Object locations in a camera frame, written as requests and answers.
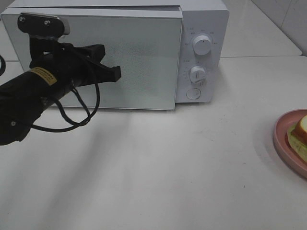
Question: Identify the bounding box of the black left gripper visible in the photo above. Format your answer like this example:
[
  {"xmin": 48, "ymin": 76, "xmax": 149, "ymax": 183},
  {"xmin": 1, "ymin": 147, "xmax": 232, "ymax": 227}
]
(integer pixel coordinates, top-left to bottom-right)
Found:
[{"xmin": 29, "ymin": 37, "xmax": 121, "ymax": 86}]

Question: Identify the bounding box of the round white door button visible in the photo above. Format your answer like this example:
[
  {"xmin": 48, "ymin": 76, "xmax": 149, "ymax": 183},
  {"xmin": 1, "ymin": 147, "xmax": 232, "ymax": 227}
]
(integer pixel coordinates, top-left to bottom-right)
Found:
[{"xmin": 186, "ymin": 88, "xmax": 201, "ymax": 100}]

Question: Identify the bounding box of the toy sandwich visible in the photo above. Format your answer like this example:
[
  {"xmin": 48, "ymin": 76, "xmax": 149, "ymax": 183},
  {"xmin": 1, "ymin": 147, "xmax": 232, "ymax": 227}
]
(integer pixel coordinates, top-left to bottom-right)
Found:
[{"xmin": 287, "ymin": 116, "xmax": 307, "ymax": 162}]

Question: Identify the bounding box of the pink round plate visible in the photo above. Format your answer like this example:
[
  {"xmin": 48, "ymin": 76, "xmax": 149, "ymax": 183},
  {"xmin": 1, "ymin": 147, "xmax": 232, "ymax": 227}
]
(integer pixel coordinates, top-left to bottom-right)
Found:
[{"xmin": 272, "ymin": 109, "xmax": 307, "ymax": 179}]

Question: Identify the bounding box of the white microwave door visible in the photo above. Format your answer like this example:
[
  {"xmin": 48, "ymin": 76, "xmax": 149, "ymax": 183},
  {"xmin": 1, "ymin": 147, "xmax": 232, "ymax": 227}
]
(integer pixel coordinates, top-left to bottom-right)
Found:
[{"xmin": 1, "ymin": 7, "xmax": 183, "ymax": 110}]

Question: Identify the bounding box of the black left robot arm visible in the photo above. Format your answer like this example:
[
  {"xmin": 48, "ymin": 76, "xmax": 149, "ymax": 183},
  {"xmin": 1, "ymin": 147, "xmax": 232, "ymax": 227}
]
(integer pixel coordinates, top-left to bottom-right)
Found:
[{"xmin": 0, "ymin": 38, "xmax": 121, "ymax": 146}]

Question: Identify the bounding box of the white microwave oven body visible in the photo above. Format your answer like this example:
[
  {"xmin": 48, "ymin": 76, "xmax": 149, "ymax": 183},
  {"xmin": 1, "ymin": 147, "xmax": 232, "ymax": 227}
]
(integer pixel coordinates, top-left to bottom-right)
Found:
[{"xmin": 1, "ymin": 0, "xmax": 229, "ymax": 105}]

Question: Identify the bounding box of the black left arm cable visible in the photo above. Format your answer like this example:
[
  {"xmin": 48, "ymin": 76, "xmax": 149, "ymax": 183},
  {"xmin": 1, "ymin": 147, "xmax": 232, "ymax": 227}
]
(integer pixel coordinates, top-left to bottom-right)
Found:
[{"xmin": 0, "ymin": 43, "xmax": 100, "ymax": 133}]

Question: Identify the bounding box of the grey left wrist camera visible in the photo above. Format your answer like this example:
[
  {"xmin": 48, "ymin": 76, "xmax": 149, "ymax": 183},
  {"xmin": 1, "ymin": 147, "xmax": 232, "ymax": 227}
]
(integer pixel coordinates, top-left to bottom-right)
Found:
[{"xmin": 17, "ymin": 12, "xmax": 70, "ymax": 38}]

